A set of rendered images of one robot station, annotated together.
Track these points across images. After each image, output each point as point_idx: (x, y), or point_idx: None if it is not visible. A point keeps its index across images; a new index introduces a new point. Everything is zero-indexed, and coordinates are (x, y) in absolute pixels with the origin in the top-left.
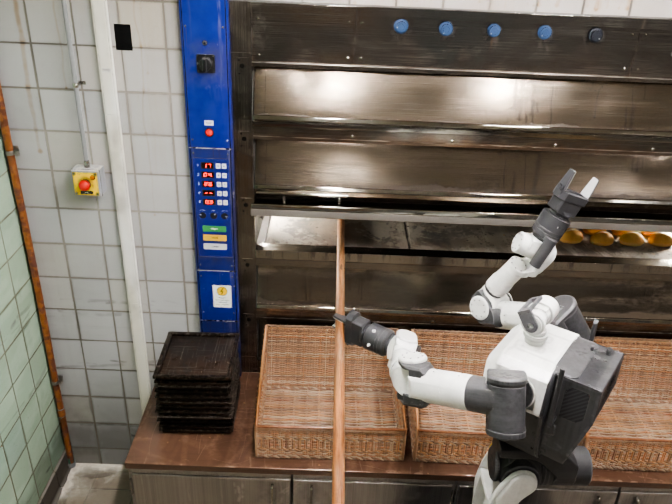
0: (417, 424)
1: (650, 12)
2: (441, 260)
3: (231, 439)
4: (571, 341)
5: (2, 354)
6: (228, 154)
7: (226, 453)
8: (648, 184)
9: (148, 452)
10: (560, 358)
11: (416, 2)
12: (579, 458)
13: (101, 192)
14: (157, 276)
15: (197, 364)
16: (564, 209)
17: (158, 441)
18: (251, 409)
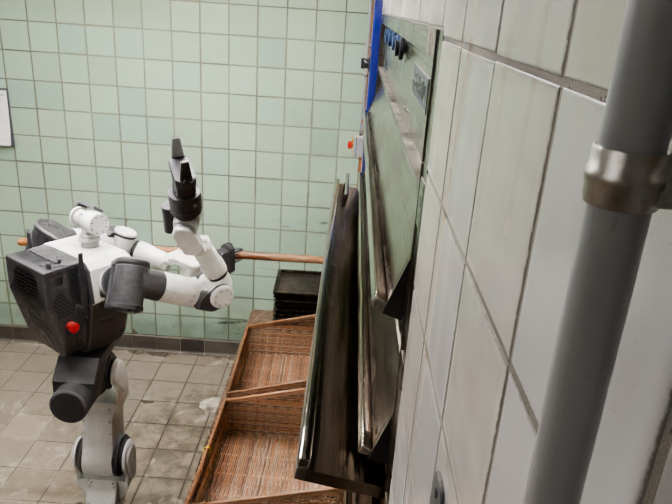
0: (230, 398)
1: (408, 10)
2: None
3: (268, 344)
4: (77, 257)
5: (303, 230)
6: (363, 142)
7: (253, 342)
8: (381, 322)
9: (260, 315)
10: (58, 249)
11: (389, 9)
12: (63, 385)
13: (353, 153)
14: None
15: (294, 283)
16: (172, 179)
17: (270, 318)
18: (303, 353)
